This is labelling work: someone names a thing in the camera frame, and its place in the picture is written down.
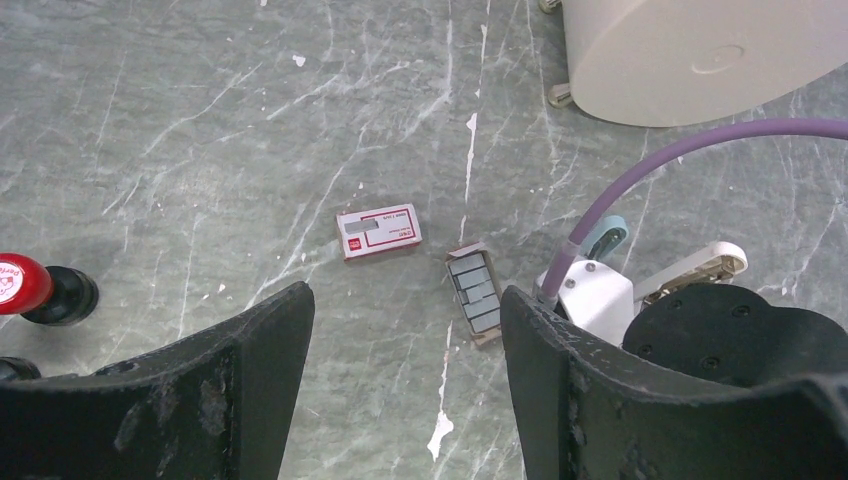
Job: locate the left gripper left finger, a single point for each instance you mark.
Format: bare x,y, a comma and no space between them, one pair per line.
217,404

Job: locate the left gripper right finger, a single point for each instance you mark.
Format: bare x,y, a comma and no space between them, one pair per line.
585,409

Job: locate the blue white stapler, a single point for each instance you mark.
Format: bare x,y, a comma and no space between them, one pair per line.
607,235

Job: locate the staple tray with staples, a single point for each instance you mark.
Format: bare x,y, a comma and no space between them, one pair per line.
477,289

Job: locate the long white stapler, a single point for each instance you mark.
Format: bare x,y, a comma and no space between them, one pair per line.
718,262

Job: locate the red white staple box sleeve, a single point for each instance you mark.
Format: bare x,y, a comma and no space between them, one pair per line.
376,231

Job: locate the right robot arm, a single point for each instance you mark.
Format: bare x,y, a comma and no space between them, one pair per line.
730,335

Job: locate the red capped black bottle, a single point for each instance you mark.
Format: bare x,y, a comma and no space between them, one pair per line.
45,295

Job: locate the cream cylindrical container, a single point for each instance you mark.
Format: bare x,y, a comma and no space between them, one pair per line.
670,63

